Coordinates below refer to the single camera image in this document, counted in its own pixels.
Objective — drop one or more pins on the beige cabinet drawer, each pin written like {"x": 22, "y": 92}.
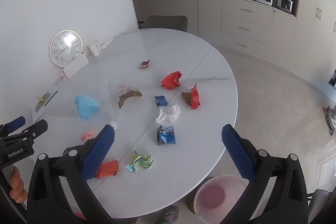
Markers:
{"x": 244, "y": 28}
{"x": 241, "y": 44}
{"x": 246, "y": 10}

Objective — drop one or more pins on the torn red brown cardboard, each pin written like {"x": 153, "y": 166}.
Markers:
{"x": 194, "y": 98}

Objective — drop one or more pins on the red paper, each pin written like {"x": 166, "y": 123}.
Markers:
{"x": 170, "y": 81}

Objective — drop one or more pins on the person's left hand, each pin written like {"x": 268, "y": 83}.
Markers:
{"x": 16, "y": 184}

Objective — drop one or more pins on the white paper roll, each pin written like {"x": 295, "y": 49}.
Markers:
{"x": 107, "y": 43}

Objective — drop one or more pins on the silver countertop appliance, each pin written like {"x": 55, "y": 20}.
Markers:
{"x": 284, "y": 2}

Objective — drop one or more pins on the multicolour paper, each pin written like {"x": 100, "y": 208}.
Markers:
{"x": 140, "y": 162}

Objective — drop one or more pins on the small pink bottle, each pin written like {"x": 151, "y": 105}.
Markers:
{"x": 63, "y": 76}

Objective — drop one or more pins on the small blue wrapper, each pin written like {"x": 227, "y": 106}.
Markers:
{"x": 161, "y": 101}

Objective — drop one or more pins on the pink paper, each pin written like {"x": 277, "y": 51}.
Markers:
{"x": 88, "y": 136}

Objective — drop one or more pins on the clear brown snack wrapper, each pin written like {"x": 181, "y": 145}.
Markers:
{"x": 126, "y": 96}

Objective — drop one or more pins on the white tissue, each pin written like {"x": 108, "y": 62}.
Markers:
{"x": 168, "y": 113}

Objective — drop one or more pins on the blue printed packet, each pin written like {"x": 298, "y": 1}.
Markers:
{"x": 166, "y": 136}

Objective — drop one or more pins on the white waste bin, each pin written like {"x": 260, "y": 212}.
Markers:
{"x": 212, "y": 195}

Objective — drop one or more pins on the picture frame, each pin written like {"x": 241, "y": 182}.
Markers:
{"x": 332, "y": 79}

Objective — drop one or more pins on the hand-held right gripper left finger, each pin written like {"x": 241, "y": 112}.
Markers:
{"x": 98, "y": 153}

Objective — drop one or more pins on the clear plastic wrap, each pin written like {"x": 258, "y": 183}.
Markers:
{"x": 108, "y": 106}

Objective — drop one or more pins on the white folded card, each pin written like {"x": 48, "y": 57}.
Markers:
{"x": 76, "y": 66}

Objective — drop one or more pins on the yellow binder clips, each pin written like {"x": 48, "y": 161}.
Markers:
{"x": 40, "y": 98}

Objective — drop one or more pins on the small brown candy wrapper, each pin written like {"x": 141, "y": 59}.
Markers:
{"x": 144, "y": 64}

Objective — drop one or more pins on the grey red floor device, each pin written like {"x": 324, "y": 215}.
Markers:
{"x": 330, "y": 120}

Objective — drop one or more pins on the grey slipper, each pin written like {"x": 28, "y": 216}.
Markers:
{"x": 170, "y": 216}

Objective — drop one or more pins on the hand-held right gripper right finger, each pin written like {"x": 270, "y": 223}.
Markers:
{"x": 237, "y": 153}

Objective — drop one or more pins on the blue plastic bag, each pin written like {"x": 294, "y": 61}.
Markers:
{"x": 86, "y": 107}

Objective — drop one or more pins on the round white wall clock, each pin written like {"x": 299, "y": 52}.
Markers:
{"x": 65, "y": 48}

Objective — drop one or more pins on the white mug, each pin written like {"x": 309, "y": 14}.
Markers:
{"x": 94, "y": 49}

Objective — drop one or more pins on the white paper sheet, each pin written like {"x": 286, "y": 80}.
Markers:
{"x": 51, "y": 90}

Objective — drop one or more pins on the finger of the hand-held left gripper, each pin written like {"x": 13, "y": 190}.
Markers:
{"x": 36, "y": 128}
{"x": 16, "y": 122}

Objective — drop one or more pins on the dark pen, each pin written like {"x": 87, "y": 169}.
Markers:
{"x": 51, "y": 98}

